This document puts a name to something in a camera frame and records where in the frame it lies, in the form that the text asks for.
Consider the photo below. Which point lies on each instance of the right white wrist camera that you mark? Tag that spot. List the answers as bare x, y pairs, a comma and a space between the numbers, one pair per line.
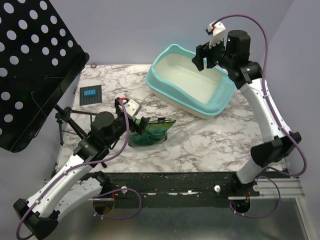
217, 30

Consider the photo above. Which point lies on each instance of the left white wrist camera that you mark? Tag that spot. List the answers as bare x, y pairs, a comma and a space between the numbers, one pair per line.
131, 107

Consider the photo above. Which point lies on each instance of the black perforated music stand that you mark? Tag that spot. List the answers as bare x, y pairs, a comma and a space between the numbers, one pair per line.
39, 60

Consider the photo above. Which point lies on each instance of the blue lego brick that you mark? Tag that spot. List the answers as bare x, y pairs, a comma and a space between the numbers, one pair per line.
89, 93

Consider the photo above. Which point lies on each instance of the clear plastic scoop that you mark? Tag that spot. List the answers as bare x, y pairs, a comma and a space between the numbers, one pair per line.
183, 135

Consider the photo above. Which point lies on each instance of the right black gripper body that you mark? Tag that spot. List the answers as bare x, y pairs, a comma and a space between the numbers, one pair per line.
202, 53

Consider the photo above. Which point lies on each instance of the black stand tripod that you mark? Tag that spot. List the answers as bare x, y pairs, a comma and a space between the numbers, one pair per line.
72, 122

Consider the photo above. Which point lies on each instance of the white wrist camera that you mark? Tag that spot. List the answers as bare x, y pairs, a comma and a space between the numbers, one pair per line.
131, 107
217, 30

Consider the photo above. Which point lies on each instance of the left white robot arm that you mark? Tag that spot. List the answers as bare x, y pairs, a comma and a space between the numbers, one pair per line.
41, 212

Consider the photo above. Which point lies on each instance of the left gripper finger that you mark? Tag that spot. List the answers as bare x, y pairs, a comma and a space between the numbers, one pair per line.
142, 124
133, 126

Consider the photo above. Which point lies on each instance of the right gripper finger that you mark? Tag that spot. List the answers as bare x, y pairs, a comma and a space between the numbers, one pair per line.
201, 52
213, 57

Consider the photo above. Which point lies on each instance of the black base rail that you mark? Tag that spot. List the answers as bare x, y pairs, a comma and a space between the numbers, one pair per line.
174, 189

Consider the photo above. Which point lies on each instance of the dark grey lego baseplate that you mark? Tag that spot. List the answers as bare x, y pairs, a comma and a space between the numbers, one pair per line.
92, 100

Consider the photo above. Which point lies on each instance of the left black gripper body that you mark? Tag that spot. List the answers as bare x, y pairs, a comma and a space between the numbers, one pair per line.
121, 123

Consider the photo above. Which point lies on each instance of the green litter bag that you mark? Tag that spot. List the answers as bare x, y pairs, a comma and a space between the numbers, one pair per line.
155, 133

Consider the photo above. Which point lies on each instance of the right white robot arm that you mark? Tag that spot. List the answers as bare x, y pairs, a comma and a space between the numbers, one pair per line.
276, 135

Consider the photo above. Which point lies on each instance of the black bag clip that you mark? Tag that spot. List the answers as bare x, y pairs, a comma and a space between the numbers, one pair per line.
161, 120

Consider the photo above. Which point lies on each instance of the teal white litter box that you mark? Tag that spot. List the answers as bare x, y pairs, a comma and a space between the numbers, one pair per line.
175, 79

